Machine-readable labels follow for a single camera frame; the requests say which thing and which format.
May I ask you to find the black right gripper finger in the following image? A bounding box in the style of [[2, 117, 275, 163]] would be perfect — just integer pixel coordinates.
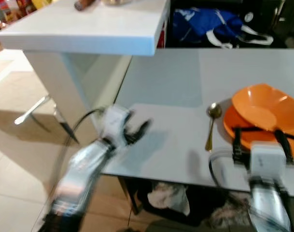
[[274, 129, 294, 165], [232, 127, 245, 151]]

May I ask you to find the orange plate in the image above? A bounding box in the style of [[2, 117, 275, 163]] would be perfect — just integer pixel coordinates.
[[223, 104, 294, 158]]

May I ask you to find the black chopstick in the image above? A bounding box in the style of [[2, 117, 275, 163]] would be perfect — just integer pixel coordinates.
[[232, 126, 294, 141]]

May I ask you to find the gold metal spoon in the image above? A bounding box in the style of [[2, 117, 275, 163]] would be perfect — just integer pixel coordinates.
[[205, 102, 223, 152]]

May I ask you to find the orange bowl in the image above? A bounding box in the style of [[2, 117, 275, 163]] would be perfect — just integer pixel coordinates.
[[231, 83, 294, 132]]

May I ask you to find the white crumpled cloth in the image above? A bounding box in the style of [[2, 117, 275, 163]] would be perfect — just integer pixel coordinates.
[[147, 183, 191, 216]]

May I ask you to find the red box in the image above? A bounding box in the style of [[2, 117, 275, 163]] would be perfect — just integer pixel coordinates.
[[156, 22, 168, 49]]

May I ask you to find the chrome chair leg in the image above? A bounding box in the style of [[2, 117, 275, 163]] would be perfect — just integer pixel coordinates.
[[14, 94, 81, 145]]

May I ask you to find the white raised counter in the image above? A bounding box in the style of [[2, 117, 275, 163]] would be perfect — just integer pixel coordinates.
[[0, 0, 170, 145]]

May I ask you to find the brown round object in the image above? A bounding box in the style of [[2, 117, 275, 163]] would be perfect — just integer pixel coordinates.
[[73, 0, 98, 11]]

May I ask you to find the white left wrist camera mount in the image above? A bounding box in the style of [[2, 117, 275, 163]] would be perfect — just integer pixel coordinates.
[[99, 105, 133, 145]]

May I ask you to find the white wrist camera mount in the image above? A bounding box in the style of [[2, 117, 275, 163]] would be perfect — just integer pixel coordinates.
[[99, 105, 133, 145], [251, 142, 287, 180]]

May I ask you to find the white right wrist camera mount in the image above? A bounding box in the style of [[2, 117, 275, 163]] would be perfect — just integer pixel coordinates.
[[251, 142, 287, 180]]

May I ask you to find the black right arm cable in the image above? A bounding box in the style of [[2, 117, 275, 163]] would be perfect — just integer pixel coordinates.
[[209, 149, 235, 187]]

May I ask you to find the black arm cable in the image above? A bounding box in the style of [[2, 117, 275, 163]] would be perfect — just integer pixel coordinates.
[[64, 107, 107, 162], [209, 149, 235, 187]]

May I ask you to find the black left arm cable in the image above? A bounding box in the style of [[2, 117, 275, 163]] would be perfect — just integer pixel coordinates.
[[64, 107, 107, 162]]

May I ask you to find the blue bag with white straps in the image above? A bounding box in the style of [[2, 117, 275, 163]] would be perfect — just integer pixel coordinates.
[[172, 7, 274, 49]]

